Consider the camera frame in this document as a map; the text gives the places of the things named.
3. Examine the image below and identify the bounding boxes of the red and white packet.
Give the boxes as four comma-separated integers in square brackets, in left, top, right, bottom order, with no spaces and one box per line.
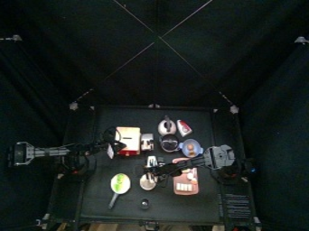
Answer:
[177,119,194,138]

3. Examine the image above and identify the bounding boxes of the white round plate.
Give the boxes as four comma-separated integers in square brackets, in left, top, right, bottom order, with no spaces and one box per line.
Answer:
[140,173,160,192]

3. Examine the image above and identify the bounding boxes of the orange white toy toaster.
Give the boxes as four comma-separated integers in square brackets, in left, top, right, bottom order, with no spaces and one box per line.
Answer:
[116,126,142,157]

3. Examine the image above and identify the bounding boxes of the silver toy coffee machine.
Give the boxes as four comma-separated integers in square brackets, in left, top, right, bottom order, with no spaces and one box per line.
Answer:
[141,133,156,152]

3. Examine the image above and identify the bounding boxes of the green toy vegetable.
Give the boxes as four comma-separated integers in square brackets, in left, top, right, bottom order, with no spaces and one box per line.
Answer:
[113,174,128,192]

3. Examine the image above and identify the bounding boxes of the small black cup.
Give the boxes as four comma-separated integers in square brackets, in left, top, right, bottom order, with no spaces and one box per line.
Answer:
[140,198,153,210]

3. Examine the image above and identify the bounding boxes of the pink toy cutting board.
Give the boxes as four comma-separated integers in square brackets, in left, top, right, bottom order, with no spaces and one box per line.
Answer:
[172,157,201,197]

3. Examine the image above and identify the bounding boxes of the toy frying pan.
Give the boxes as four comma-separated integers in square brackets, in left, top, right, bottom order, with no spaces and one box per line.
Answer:
[106,172,133,210]

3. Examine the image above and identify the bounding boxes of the silver toy kettle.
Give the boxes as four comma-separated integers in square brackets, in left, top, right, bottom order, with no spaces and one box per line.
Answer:
[157,115,180,136]

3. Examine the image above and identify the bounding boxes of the blue toy bowl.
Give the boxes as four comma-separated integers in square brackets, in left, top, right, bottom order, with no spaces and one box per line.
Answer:
[180,138,204,159]

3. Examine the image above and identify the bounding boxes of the dark toy cooking pot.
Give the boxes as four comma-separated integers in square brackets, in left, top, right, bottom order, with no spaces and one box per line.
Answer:
[158,134,181,153]

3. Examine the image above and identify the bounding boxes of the white sliced toy food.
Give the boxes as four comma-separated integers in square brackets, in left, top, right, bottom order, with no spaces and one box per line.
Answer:
[177,183,194,192]

